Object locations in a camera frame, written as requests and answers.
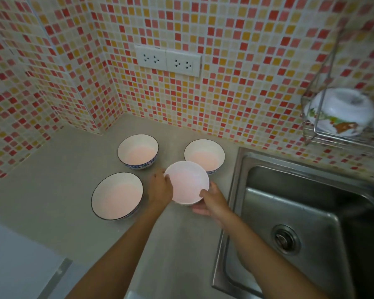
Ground person's right hand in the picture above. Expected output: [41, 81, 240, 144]
[189, 181, 233, 224]

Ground person's left hand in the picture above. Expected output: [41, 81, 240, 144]
[147, 169, 174, 208]

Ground plain white bowl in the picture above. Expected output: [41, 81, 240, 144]
[164, 161, 210, 205]

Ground person's right forearm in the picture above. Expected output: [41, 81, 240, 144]
[219, 211, 331, 299]

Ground person's left forearm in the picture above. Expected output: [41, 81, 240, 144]
[65, 202, 168, 299]

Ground white bowl with dark rim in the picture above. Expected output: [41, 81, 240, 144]
[183, 139, 226, 175]

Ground white bowl with blue pattern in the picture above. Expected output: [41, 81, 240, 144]
[117, 134, 159, 170]

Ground large white bowl dark rim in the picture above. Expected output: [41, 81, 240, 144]
[91, 172, 144, 221]

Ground sink drain strainer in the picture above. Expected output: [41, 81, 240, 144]
[271, 225, 301, 256]

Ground stainless steel sink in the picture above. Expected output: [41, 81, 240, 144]
[211, 147, 374, 299]

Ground white bowl with cartoon print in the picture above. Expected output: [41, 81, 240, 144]
[304, 87, 374, 137]

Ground white double wall socket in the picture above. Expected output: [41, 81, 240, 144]
[166, 50, 202, 78]
[134, 44, 168, 71]

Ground metal wire dish rack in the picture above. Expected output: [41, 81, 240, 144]
[300, 28, 374, 153]

